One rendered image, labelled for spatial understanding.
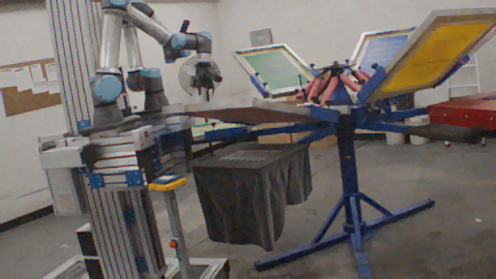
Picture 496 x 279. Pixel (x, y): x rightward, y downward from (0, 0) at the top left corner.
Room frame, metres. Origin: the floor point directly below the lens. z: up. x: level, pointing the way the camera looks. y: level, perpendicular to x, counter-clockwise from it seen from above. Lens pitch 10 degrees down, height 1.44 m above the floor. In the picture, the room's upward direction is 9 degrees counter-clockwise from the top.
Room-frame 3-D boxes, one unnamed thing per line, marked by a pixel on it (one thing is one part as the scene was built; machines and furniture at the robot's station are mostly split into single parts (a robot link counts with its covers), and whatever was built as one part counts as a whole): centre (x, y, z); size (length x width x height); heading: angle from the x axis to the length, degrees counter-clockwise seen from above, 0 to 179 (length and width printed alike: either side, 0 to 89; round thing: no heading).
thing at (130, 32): (2.64, 0.60, 1.63); 0.15 x 0.12 x 0.55; 48
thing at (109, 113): (2.08, 0.65, 1.31); 0.15 x 0.15 x 0.10
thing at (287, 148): (2.32, 0.00, 0.95); 0.48 x 0.44 x 0.01; 141
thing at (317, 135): (2.71, -0.31, 0.89); 1.24 x 0.06 x 0.06; 141
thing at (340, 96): (3.19, -0.70, 0.67); 0.39 x 0.39 x 1.35
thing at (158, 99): (2.55, 0.50, 1.31); 0.15 x 0.15 x 0.10
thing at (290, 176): (2.20, -0.16, 0.74); 0.46 x 0.04 x 0.42; 141
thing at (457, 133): (2.57, -0.94, 0.91); 1.34 x 0.40 x 0.08; 21
